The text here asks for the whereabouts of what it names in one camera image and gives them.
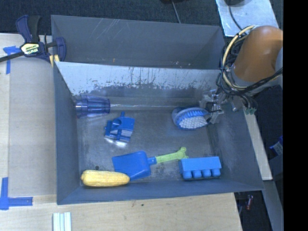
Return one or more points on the blue toy truck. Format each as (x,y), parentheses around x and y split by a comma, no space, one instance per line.
(121,126)

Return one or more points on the clear blue plastic cup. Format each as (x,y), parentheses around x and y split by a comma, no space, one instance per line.
(92,106)

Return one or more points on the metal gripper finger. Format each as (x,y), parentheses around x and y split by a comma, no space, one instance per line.
(207,99)
(215,117)

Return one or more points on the blue and white scrub brush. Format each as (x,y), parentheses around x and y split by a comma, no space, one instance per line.
(190,119)

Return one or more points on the grey metal bin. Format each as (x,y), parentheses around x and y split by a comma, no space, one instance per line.
(154,141)

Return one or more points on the blue building block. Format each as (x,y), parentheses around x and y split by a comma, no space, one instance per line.
(199,166)

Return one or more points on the yellow toy corn cob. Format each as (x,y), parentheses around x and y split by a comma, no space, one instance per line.
(104,178)

